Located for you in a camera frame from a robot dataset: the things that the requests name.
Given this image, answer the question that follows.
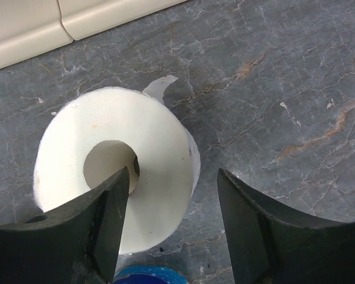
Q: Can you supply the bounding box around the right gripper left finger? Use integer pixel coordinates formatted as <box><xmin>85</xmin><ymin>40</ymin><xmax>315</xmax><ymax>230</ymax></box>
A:
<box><xmin>0</xmin><ymin>167</ymin><xmax>130</xmax><ymax>283</ymax></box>

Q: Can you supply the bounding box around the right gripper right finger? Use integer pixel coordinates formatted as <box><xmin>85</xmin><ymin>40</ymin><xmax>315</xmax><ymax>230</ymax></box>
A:
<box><xmin>217</xmin><ymin>169</ymin><xmax>355</xmax><ymax>283</ymax></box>

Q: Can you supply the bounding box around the plain white paper towel roll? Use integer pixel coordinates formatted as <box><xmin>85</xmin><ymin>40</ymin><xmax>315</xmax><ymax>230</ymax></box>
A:
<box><xmin>33</xmin><ymin>75</ymin><xmax>201</xmax><ymax>254</ymax></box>

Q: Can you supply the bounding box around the cream three-tier shelf rack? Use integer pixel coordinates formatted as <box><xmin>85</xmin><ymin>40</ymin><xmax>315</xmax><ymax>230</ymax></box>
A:
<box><xmin>0</xmin><ymin>0</ymin><xmax>181</xmax><ymax>69</ymax></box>

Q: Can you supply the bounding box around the blue wrapped paper towel roll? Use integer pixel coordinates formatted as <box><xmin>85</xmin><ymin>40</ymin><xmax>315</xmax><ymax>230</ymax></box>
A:
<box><xmin>113</xmin><ymin>265</ymin><xmax>188</xmax><ymax>284</ymax></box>

